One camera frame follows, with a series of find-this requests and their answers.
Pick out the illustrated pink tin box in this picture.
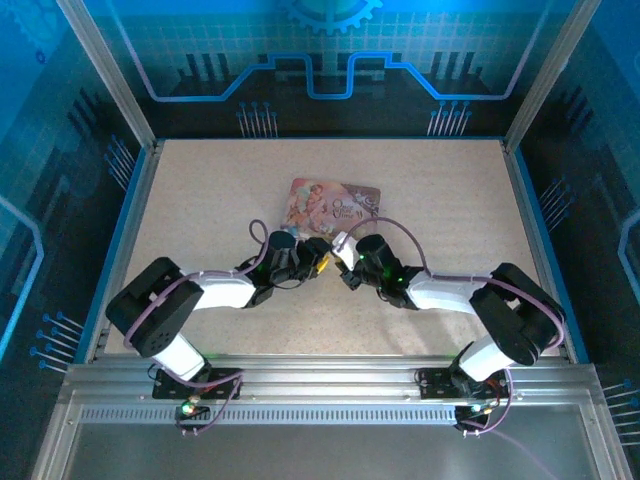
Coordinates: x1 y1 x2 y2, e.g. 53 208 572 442
280 177 384 239

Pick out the aluminium side rail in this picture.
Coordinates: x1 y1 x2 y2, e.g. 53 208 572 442
84 139 165 361
499 138 576 361

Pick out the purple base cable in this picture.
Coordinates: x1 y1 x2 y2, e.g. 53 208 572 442
172 369 246 437
455 367 559 480

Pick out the aluminium frame post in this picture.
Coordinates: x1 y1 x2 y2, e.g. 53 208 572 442
54 0 161 151
502 0 604 151

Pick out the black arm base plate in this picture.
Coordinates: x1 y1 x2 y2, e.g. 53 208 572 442
417 367 516 401
152 366 244 401

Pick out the aluminium mounting rail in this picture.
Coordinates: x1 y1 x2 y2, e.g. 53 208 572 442
57 353 604 426

